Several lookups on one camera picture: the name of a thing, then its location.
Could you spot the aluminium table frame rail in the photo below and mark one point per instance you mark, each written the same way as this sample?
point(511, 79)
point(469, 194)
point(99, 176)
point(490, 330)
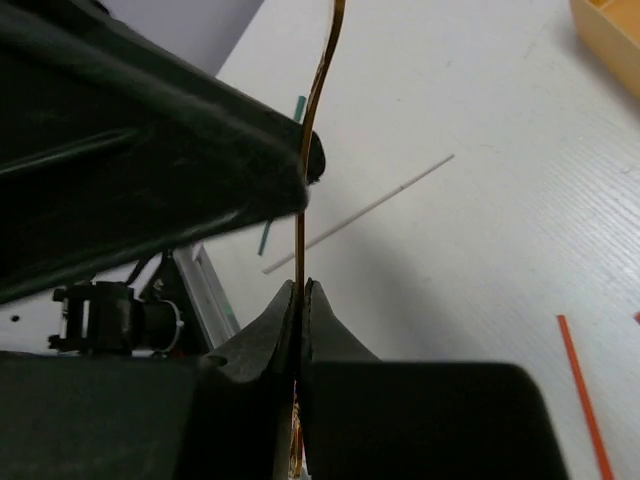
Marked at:
point(208, 298)

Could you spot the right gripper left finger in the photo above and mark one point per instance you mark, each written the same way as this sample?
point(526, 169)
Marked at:
point(224, 415)

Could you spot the orange chopstick lower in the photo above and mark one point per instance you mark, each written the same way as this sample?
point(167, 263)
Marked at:
point(598, 444)

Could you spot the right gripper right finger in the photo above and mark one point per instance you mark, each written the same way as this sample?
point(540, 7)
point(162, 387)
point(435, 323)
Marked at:
point(365, 418)

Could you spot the yellow paper box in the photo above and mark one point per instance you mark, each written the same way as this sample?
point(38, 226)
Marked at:
point(610, 29)

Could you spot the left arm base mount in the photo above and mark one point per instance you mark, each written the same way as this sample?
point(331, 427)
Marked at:
point(112, 318)

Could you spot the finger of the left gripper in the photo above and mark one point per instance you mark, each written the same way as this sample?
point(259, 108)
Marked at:
point(316, 164)
point(113, 149)

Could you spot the white chopstick left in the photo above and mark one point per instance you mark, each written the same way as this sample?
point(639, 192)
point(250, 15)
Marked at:
point(373, 205)

